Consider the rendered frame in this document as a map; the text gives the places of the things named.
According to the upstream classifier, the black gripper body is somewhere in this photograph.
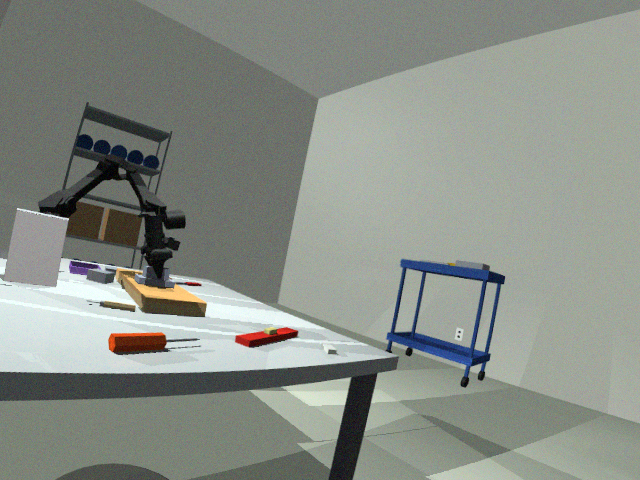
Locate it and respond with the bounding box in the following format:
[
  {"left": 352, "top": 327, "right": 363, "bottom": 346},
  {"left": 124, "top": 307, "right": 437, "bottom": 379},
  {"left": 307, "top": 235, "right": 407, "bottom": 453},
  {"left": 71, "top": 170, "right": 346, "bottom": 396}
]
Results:
[{"left": 140, "top": 230, "right": 173, "bottom": 261}]

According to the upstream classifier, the red flat bar with small yellow block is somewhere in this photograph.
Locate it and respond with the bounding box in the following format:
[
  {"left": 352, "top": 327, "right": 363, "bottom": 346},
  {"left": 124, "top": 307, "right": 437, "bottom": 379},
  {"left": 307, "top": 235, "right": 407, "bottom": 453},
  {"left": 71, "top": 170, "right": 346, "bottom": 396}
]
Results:
[{"left": 235, "top": 327, "right": 298, "bottom": 348}]

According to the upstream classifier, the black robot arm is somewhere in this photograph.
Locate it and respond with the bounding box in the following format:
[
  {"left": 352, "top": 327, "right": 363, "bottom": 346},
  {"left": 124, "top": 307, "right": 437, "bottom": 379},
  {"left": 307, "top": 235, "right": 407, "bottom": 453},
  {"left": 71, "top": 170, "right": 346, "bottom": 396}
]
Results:
[{"left": 38, "top": 154, "right": 186, "bottom": 250}]

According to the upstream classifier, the purple open tray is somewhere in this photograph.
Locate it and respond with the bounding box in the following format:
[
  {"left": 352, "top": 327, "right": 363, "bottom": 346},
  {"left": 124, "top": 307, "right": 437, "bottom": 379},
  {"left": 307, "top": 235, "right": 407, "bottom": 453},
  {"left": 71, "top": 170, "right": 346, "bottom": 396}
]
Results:
[{"left": 69, "top": 261, "right": 100, "bottom": 275}]

